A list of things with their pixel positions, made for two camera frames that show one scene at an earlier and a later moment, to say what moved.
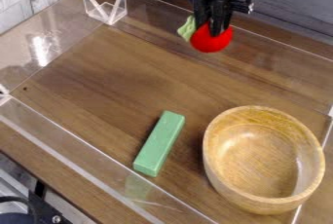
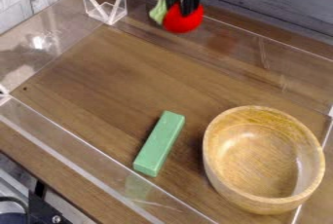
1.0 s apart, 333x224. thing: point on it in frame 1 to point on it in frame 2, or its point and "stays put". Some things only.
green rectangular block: [159, 142] stays put
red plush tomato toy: [205, 41] to [177, 21]
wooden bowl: [262, 159] stays put
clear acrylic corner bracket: [106, 13] stays put
